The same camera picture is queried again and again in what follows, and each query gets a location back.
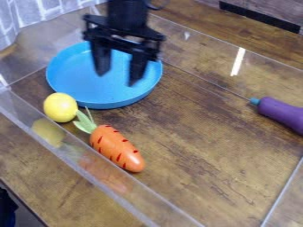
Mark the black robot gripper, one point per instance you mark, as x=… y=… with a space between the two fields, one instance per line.
x=123 y=31

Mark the orange toy carrot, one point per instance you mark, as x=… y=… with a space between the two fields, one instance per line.
x=110 y=143

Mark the yellow toy lemon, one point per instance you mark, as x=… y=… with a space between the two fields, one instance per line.
x=60 y=107

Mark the purple toy eggplant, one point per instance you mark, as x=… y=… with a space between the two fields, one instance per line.
x=282 y=112

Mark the clear acrylic barrier wall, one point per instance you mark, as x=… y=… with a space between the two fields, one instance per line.
x=151 y=208

